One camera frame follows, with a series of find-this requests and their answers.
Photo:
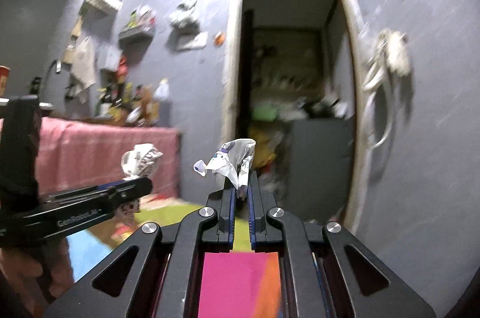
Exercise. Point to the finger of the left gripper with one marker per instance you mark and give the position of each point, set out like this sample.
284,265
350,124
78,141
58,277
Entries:
126,190
112,199

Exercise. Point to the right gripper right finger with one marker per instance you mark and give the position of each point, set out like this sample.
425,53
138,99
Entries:
256,217

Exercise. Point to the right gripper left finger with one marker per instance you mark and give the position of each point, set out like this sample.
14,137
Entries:
226,218

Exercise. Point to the white printed paper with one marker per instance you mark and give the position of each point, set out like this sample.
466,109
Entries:
142,161

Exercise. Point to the white blue wrapper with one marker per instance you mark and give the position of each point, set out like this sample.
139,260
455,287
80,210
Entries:
233,161

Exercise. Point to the person's left hand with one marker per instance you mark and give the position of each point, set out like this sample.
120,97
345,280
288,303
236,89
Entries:
22,271

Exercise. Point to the colourful patchwork table cloth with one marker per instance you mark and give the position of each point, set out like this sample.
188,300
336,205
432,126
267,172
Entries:
177,271

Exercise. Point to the pink checked cloth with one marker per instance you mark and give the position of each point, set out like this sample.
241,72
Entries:
73,155

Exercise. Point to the yellow bag in pantry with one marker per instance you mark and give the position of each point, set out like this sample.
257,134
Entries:
266,144

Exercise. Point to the dark grey cabinet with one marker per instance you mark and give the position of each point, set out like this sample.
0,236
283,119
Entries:
320,167

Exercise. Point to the beige hanging rag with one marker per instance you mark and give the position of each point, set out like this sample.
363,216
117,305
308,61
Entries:
83,69

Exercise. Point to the black faucet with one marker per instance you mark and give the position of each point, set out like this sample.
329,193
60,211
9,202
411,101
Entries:
55,67

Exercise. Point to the red paper cup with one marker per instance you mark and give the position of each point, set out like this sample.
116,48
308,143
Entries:
4,74

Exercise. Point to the white rubber gloves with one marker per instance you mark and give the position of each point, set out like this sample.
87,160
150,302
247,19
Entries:
395,49

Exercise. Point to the wooden door frame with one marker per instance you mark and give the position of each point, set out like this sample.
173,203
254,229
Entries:
362,155

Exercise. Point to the grey wall shelf rack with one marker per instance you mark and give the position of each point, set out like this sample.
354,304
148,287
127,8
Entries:
136,33

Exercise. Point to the wall switch plate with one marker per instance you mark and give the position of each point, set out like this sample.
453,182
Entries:
188,42

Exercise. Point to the orange wall hook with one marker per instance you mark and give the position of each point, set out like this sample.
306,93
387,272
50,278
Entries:
219,39

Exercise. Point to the white wall basket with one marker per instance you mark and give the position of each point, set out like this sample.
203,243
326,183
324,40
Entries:
106,6

